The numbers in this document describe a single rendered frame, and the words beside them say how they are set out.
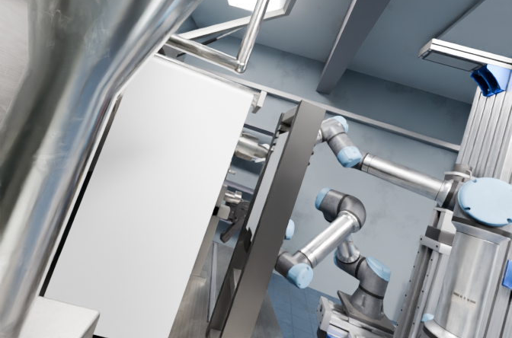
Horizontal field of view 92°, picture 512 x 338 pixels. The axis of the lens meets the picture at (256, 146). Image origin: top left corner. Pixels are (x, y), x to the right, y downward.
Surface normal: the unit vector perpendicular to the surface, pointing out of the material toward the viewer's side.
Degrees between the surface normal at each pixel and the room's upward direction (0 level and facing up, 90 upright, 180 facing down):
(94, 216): 90
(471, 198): 82
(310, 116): 90
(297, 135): 90
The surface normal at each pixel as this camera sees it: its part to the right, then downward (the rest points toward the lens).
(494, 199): -0.50, -0.37
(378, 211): -0.09, -0.11
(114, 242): 0.14, -0.03
